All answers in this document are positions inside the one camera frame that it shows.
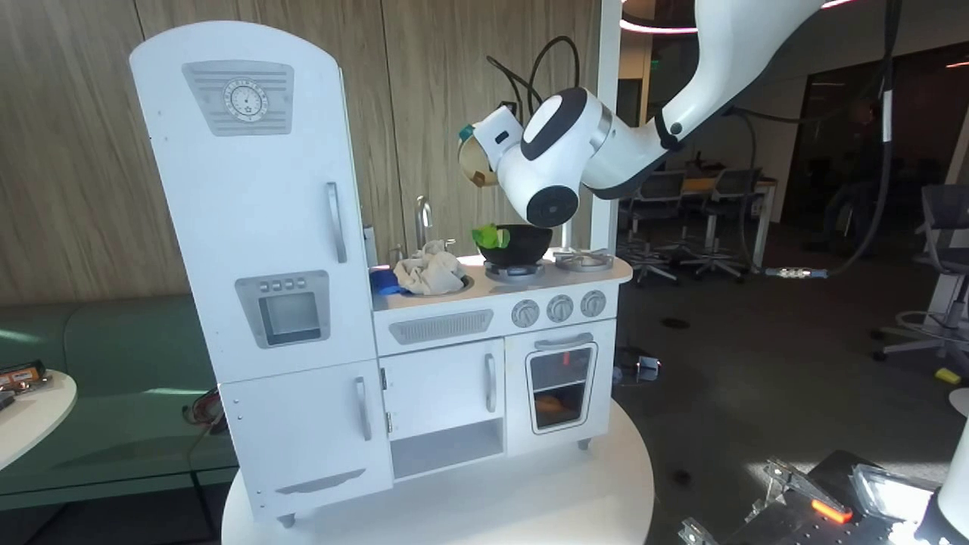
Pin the silver toy faucet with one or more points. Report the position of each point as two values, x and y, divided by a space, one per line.
423 217

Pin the white toy play kitchen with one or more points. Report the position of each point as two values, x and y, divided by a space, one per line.
261 253

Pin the brown item on side table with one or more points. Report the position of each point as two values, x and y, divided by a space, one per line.
21 376

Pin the small green toy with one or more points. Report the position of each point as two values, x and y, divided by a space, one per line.
492 240

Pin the crumpled white cloth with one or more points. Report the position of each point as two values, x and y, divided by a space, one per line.
429 270

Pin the green bench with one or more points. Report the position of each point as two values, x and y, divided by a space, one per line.
109 383

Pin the wooden desk with white legs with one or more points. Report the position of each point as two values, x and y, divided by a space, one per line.
699 184

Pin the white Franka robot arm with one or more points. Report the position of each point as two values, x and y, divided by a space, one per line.
728 50

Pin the blue toy sink basin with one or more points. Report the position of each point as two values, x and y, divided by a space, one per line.
383 289

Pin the brown toy bread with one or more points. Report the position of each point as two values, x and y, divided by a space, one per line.
549 405

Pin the yellow item on floor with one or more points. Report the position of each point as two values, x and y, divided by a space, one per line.
949 373

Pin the grey office chair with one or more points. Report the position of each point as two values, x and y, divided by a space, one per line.
655 205
732 184

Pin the black bowl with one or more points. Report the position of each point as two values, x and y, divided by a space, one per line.
532 245

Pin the small round white side table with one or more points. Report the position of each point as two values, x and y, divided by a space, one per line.
30 413

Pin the brown round object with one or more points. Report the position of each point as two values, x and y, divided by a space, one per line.
206 413

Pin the silver toy stove burner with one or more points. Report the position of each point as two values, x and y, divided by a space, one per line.
584 260
516 274

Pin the dark office chair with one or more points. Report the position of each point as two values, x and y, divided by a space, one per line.
944 260

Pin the box of items on floor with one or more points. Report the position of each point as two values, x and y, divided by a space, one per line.
638 363

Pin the white structural column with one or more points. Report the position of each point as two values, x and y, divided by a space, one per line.
607 39

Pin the black device with orange light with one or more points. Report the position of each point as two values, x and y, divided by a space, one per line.
818 502

